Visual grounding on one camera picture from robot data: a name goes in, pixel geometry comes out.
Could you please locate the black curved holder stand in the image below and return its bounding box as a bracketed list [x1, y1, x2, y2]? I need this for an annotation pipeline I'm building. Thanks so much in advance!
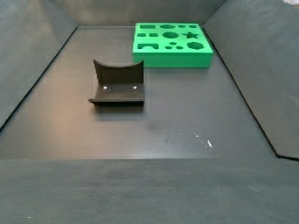
[88, 60, 145, 105]

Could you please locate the green shape sorter block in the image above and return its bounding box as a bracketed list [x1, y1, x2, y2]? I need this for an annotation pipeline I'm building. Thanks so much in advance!
[132, 23, 213, 68]

